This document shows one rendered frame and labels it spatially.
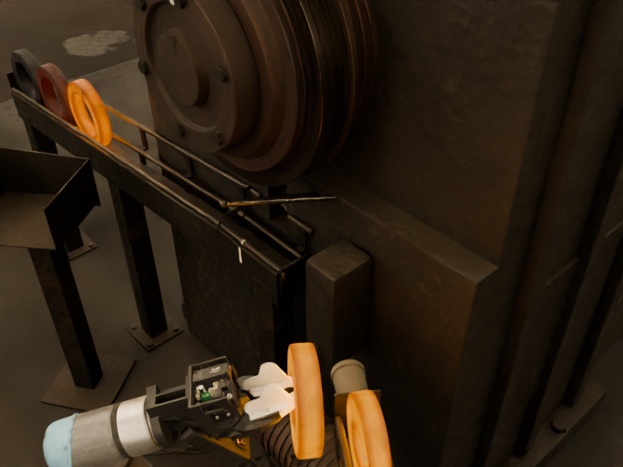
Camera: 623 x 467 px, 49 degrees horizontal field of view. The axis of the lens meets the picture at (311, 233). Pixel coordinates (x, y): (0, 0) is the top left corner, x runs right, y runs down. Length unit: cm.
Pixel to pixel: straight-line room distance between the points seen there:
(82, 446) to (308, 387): 31
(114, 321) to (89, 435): 133
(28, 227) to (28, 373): 63
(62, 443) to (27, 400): 117
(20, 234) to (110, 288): 75
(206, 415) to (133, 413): 10
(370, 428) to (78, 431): 39
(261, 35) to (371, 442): 59
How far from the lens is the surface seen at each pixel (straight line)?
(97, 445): 98
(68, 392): 213
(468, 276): 109
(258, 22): 101
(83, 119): 200
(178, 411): 94
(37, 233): 169
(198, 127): 116
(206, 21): 102
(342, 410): 113
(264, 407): 94
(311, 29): 98
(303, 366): 90
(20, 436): 209
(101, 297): 238
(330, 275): 118
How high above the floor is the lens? 159
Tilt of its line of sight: 39 degrees down
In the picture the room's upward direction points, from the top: straight up
